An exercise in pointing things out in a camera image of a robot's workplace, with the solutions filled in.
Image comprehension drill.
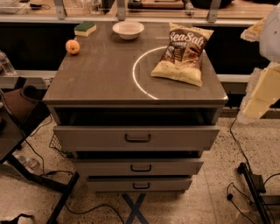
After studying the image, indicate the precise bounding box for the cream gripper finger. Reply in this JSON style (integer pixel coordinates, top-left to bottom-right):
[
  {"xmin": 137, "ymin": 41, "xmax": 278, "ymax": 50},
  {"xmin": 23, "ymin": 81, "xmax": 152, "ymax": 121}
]
[
  {"xmin": 241, "ymin": 18, "xmax": 265, "ymax": 42},
  {"xmin": 237, "ymin": 64, "xmax": 280, "ymax": 124}
]

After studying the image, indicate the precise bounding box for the brown sea salt chip bag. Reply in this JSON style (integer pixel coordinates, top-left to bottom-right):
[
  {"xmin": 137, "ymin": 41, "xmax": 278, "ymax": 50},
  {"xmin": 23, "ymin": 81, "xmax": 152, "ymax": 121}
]
[{"xmin": 150, "ymin": 23, "xmax": 214, "ymax": 87}]

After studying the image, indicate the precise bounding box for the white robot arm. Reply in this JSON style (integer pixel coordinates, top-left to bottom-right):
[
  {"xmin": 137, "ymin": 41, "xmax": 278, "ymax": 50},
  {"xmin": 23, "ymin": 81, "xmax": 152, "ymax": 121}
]
[{"xmin": 237, "ymin": 3, "xmax": 280, "ymax": 124}]

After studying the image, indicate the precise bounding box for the black metal stand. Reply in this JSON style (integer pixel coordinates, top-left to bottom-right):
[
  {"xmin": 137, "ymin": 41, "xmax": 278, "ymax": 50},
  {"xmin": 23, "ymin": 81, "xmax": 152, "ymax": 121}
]
[{"xmin": 237, "ymin": 162, "xmax": 271, "ymax": 224}]

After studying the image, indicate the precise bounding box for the white bowl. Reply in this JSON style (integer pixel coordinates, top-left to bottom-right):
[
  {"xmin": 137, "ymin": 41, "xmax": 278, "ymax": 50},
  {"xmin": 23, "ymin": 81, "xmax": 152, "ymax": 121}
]
[{"xmin": 113, "ymin": 21, "xmax": 144, "ymax": 40}]

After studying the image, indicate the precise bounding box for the grey drawer cabinet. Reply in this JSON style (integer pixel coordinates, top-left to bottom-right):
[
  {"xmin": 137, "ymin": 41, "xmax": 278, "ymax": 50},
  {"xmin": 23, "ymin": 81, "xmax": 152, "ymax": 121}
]
[{"xmin": 44, "ymin": 23, "xmax": 228, "ymax": 182}]

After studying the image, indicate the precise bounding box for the green yellow sponge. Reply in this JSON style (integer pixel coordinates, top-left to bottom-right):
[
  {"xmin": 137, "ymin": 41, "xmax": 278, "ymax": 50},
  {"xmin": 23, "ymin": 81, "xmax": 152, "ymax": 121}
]
[{"xmin": 74, "ymin": 21, "xmax": 96, "ymax": 37}]

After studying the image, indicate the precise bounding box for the orange fruit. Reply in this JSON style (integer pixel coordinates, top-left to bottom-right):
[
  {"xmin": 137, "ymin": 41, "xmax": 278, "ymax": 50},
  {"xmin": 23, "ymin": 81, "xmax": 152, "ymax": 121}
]
[{"xmin": 66, "ymin": 39, "xmax": 81, "ymax": 55}]

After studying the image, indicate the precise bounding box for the bottom grey drawer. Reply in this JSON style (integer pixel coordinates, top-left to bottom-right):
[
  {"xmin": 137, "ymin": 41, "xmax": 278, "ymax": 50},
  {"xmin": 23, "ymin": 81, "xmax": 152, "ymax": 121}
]
[{"xmin": 87, "ymin": 178, "xmax": 192, "ymax": 193}]

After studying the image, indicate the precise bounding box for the grey drawer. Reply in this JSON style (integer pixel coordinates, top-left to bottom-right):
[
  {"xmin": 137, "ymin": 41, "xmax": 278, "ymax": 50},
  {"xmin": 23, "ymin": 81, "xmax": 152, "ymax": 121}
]
[
  {"xmin": 87, "ymin": 178, "xmax": 192, "ymax": 193},
  {"xmin": 73, "ymin": 158, "xmax": 203, "ymax": 177},
  {"xmin": 53, "ymin": 126, "xmax": 220, "ymax": 151}
]

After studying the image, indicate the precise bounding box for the middle grey drawer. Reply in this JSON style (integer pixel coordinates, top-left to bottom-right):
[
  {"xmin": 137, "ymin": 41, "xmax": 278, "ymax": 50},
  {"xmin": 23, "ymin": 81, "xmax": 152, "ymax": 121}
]
[{"xmin": 73, "ymin": 158, "xmax": 203, "ymax": 177}]

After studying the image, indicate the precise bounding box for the top grey drawer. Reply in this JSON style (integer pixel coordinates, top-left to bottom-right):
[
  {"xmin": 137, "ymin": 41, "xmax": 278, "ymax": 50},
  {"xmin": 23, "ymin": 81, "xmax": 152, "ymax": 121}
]
[{"xmin": 53, "ymin": 126, "xmax": 220, "ymax": 151}]

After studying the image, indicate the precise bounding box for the plastic bottle on floor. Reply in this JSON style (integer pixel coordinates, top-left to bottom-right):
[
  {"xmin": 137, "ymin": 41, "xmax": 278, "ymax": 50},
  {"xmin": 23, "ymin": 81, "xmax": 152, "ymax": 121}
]
[{"xmin": 15, "ymin": 155, "xmax": 40, "ymax": 172}]

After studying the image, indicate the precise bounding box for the brown chair seat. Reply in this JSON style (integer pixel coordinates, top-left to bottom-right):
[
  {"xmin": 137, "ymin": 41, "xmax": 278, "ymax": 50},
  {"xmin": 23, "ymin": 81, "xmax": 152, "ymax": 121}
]
[{"xmin": 3, "ymin": 85, "xmax": 41, "ymax": 124}]

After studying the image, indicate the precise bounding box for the clear plastic water bottle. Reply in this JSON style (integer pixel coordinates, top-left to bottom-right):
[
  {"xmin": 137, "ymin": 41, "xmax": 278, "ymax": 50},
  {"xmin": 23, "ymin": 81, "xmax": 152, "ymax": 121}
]
[{"xmin": 0, "ymin": 51, "xmax": 16, "ymax": 75}]

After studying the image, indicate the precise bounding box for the black side table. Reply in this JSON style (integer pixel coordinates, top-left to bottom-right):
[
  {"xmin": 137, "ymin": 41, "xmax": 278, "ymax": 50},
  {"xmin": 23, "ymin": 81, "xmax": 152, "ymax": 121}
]
[{"xmin": 0, "ymin": 76, "xmax": 81, "ymax": 224}]

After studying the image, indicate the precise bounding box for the black floor cable right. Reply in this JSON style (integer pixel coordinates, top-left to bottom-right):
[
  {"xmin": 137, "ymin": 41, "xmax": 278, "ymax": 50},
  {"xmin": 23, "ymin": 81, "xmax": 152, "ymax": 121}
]
[{"xmin": 226, "ymin": 116, "xmax": 280, "ymax": 224}]

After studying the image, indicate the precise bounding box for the black floor cable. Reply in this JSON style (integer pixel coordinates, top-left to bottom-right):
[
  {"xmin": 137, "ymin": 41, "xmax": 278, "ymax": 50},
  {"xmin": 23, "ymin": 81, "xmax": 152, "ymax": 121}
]
[
  {"xmin": 21, "ymin": 115, "xmax": 126, "ymax": 224},
  {"xmin": 226, "ymin": 116, "xmax": 280, "ymax": 224}
]

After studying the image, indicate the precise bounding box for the black floor cable left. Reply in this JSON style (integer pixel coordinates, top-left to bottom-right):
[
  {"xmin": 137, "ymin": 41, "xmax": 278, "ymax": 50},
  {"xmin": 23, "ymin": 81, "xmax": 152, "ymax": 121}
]
[{"xmin": 21, "ymin": 115, "xmax": 126, "ymax": 224}]

